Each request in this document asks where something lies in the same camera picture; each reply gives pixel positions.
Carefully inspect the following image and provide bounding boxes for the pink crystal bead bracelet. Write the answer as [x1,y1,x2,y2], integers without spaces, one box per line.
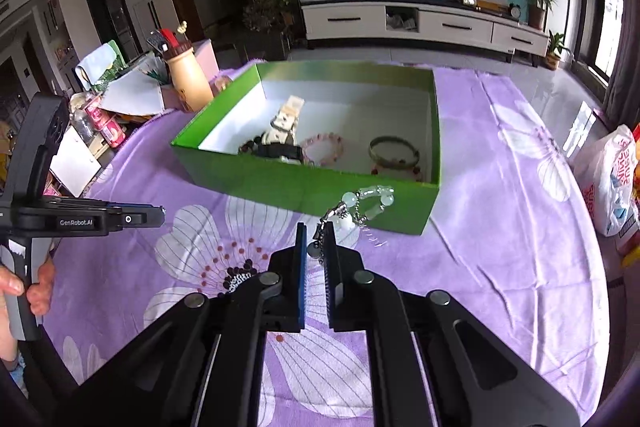
[299,132,346,168]

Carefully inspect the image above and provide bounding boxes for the red and pink bead bracelet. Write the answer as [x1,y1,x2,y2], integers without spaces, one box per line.
[370,160,424,182]

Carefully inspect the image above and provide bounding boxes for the cream bottle with brown cap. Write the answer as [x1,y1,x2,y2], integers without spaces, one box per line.
[160,20,214,113]

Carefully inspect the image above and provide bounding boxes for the cream white wristwatch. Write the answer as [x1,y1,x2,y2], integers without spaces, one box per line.
[262,95,305,145]

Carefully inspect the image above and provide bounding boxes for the white paper sheet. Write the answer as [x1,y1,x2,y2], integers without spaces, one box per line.
[50,126,101,197]

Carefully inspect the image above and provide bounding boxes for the white tv cabinet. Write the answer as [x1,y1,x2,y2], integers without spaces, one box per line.
[302,0,549,57]

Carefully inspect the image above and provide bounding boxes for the dark leafy floor plant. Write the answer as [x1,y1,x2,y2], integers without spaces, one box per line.
[243,0,295,61]

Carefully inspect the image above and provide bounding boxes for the small alarm clock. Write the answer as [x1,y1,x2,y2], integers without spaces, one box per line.
[509,3,522,20]

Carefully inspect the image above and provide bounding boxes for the white plastic shopping bag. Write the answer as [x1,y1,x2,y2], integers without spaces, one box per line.
[573,124,638,236]

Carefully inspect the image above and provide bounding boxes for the green cardboard box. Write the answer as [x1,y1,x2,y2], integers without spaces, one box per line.
[171,61,440,235]

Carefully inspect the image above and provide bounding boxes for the black wristwatch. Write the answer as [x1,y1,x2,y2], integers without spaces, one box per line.
[239,135,304,164]

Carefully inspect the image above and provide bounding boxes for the pink snack can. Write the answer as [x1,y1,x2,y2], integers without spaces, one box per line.
[84,95,126,148]

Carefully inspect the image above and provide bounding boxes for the purple floral tablecloth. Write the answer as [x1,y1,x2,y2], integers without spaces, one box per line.
[44,65,610,421]

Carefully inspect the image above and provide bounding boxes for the silver metal bangle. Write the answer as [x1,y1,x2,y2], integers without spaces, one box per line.
[368,135,421,170]

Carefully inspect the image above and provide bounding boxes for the person's left hand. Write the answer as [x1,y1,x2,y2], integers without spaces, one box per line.
[0,257,55,369]

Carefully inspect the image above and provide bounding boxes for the potted plant by window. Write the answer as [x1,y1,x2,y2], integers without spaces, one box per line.
[544,31,565,70]

